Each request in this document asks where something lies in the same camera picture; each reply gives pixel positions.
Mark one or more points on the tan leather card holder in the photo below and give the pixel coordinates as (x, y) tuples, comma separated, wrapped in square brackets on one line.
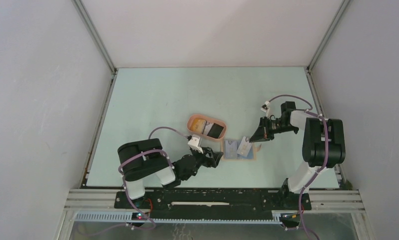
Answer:
[(229, 148)]

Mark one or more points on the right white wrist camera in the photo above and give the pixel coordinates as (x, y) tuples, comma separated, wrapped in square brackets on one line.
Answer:
[(266, 109)]

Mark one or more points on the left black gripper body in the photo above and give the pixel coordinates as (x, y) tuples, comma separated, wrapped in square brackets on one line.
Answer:
[(201, 157)]

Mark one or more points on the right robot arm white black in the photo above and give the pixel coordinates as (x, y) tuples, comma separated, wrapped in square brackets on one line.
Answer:
[(323, 147)]

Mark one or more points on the controller board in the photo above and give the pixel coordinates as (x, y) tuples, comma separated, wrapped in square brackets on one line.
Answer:
[(136, 216), (290, 221)]

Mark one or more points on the pink oval tray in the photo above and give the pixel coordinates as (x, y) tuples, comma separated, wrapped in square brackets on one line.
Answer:
[(210, 119)]

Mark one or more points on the striped black white card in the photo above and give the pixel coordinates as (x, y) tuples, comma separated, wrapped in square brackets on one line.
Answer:
[(207, 127)]

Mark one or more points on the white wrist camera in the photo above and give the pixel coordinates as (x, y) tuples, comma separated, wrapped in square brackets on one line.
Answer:
[(194, 142), (266, 109)]

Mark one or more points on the white grey credit card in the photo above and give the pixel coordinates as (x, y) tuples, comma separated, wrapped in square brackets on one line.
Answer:
[(244, 147)]

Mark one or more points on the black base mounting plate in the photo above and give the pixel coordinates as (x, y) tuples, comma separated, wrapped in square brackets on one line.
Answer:
[(225, 204)]

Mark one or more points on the right controller board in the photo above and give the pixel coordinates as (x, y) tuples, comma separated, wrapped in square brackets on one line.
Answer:
[(290, 221)]

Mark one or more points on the left controller board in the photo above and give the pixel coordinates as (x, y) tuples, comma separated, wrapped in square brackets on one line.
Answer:
[(136, 216)]

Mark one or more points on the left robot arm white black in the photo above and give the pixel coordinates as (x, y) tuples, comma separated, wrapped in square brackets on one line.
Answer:
[(141, 159)]

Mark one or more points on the orange credit card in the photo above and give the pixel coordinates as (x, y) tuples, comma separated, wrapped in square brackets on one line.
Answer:
[(198, 125)]

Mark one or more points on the aluminium frame rail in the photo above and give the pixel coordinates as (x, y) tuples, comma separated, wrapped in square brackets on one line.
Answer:
[(322, 201)]

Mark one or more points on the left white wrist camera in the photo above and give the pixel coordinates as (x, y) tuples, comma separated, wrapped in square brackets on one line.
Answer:
[(194, 142)]

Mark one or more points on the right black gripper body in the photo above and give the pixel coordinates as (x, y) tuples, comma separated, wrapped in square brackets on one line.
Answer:
[(274, 127)]

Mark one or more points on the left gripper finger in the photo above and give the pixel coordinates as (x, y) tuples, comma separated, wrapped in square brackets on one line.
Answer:
[(212, 163), (216, 155)]

